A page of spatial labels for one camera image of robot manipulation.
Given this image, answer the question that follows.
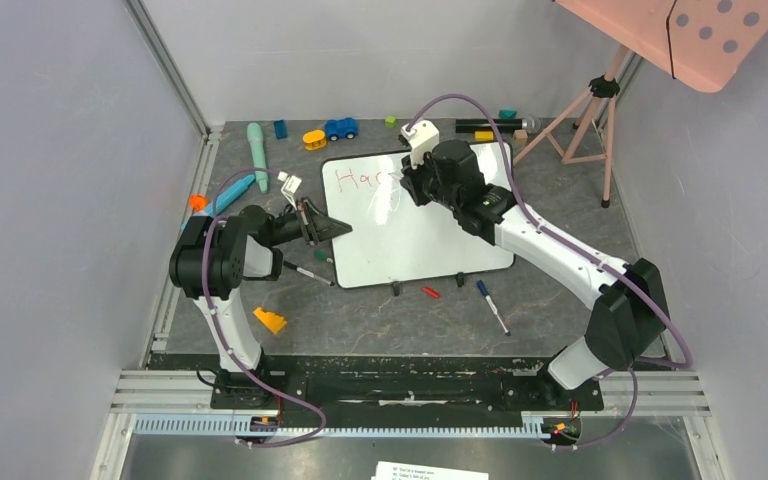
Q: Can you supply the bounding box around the black whiteboard marker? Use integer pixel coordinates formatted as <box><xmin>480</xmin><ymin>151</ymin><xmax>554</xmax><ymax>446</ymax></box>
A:
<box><xmin>283</xmin><ymin>260</ymin><xmax>336</xmax><ymax>287</ymax></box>

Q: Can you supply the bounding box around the white printed paper sheet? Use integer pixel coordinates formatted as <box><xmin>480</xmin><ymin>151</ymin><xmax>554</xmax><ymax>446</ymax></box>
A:
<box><xmin>371</xmin><ymin>461</ymin><xmax>489</xmax><ymax>480</ymax></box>

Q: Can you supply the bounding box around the mint toy crayon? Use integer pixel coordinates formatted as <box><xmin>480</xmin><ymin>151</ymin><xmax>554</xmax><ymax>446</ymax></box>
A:
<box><xmin>246</xmin><ymin>123</ymin><xmax>269</xmax><ymax>193</ymax></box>

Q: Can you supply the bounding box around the pink tripod stand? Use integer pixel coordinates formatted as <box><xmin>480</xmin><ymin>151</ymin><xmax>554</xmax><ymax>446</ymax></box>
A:
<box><xmin>512</xmin><ymin>45</ymin><xmax>630</xmax><ymax>209</ymax></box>

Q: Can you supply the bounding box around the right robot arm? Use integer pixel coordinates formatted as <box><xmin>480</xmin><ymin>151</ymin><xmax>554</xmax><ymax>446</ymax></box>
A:
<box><xmin>398</xmin><ymin>140</ymin><xmax>668</xmax><ymax>408</ymax></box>

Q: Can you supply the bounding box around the purple cable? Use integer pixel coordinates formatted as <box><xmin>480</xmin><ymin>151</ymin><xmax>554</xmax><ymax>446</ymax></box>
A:
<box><xmin>199</xmin><ymin>167</ymin><xmax>329</xmax><ymax>450</ymax></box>
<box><xmin>405</xmin><ymin>93</ymin><xmax>695</xmax><ymax>452</ymax></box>

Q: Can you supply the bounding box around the dark blue block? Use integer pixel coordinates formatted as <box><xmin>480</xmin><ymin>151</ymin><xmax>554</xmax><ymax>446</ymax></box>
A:
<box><xmin>273</xmin><ymin>120</ymin><xmax>289</xmax><ymax>140</ymax></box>

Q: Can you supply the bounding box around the blue toy car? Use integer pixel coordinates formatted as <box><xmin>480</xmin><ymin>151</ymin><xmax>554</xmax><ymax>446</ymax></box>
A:
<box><xmin>324</xmin><ymin>117</ymin><xmax>359</xmax><ymax>142</ymax></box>

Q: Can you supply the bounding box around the yellow stair block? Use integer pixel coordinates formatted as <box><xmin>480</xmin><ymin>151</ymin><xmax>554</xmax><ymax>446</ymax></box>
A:
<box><xmin>253</xmin><ymin>307</ymin><xmax>287</xmax><ymax>335</ymax></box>

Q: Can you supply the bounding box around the blue whiteboard marker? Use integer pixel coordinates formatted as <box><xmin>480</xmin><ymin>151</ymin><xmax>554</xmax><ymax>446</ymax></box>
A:
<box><xmin>476</xmin><ymin>280</ymin><xmax>511</xmax><ymax>337</ymax></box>

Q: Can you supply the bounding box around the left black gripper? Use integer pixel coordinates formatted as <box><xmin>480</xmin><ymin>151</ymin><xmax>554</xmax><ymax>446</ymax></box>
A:
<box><xmin>267</xmin><ymin>197</ymin><xmax>352</xmax><ymax>246</ymax></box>

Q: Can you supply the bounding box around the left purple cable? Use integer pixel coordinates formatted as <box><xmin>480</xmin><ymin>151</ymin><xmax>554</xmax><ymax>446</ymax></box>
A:
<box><xmin>199</xmin><ymin>167</ymin><xmax>329</xmax><ymax>450</ymax></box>

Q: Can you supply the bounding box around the pink perforated board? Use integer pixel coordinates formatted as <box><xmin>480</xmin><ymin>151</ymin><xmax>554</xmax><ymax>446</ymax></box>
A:
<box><xmin>558</xmin><ymin>0</ymin><xmax>768</xmax><ymax>93</ymax></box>

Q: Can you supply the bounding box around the red marker cap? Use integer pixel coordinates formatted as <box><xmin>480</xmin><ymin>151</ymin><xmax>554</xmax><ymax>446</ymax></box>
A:
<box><xmin>422</xmin><ymin>287</ymin><xmax>441</xmax><ymax>299</ymax></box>

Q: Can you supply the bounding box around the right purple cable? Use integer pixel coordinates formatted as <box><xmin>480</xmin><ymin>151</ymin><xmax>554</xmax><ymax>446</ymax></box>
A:
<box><xmin>405</xmin><ymin>93</ymin><xmax>695</xmax><ymax>452</ymax></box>

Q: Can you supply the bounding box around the yellow rectangular block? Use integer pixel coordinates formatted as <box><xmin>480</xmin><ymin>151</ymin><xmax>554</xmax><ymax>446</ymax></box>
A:
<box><xmin>474</xmin><ymin>131</ymin><xmax>495</xmax><ymax>142</ymax></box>

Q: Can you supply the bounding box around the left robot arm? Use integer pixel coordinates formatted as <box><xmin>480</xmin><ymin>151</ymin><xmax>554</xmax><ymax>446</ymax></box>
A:
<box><xmin>169</xmin><ymin>197</ymin><xmax>353</xmax><ymax>408</ymax></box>

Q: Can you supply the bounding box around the white cable duct strip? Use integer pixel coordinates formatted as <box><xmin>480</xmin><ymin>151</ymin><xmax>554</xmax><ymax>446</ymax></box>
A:
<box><xmin>132</xmin><ymin>413</ymin><xmax>558</xmax><ymax>440</ymax></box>

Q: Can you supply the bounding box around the orange small toy piece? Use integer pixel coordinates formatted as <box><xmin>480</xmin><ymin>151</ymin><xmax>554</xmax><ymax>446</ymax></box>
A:
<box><xmin>188</xmin><ymin>194</ymin><xmax>209</xmax><ymax>214</ymax></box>

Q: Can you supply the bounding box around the blue toy crayon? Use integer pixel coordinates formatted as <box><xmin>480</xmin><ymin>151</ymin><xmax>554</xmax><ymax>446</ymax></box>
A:
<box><xmin>190</xmin><ymin>174</ymin><xmax>256</xmax><ymax>216</ymax></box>

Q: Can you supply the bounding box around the black toy microphone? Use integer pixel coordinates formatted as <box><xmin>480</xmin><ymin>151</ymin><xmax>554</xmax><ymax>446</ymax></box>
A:
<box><xmin>455</xmin><ymin>116</ymin><xmax>542</xmax><ymax>134</ymax></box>

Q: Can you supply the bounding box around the yellow oval toy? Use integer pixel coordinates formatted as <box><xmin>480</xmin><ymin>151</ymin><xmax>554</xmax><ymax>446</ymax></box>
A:
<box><xmin>302</xmin><ymin>129</ymin><xmax>328</xmax><ymax>151</ymax></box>

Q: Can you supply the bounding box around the white whiteboard black frame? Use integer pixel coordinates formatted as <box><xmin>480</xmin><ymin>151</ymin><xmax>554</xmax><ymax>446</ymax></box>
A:
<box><xmin>320</xmin><ymin>151</ymin><xmax>514</xmax><ymax>289</ymax></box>

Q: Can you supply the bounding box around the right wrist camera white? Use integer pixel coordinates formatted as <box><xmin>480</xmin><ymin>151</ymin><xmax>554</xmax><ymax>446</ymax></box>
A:
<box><xmin>400</xmin><ymin>119</ymin><xmax>440</xmax><ymax>169</ymax></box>

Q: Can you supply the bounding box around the tan wooden cube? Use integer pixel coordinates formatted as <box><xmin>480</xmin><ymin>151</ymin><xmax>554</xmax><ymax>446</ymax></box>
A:
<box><xmin>512</xmin><ymin>129</ymin><xmax>530</xmax><ymax>147</ymax></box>

